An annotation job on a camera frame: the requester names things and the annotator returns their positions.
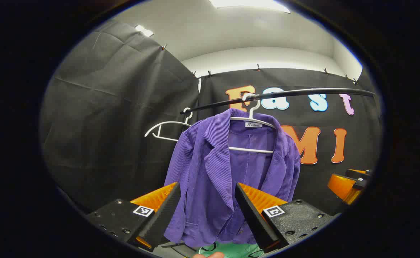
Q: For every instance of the black backdrop cloth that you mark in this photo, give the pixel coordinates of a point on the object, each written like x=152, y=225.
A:
x=106, y=125

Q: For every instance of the green laundry hamper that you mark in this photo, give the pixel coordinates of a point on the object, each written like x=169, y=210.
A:
x=235, y=251

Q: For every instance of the large ceiling light panel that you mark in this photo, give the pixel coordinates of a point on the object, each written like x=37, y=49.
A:
x=249, y=4

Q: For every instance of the large white plastic hanger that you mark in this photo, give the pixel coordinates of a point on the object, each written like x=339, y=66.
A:
x=251, y=149

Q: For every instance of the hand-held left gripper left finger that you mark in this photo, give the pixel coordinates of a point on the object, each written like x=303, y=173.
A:
x=163, y=218

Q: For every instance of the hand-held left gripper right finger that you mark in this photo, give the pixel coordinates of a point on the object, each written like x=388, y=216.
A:
x=252, y=218

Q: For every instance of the purple ribbed jacket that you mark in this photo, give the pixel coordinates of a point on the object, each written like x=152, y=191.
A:
x=202, y=172

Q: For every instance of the black clothes rack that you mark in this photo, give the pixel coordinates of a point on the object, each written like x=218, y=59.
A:
x=295, y=92

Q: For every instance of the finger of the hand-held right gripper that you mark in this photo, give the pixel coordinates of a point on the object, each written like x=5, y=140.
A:
x=356, y=175
x=342, y=188

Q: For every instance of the small ceiling light panel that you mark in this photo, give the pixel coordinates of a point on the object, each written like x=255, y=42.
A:
x=144, y=30

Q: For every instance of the small white plastic hanger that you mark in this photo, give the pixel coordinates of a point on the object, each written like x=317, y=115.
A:
x=170, y=122

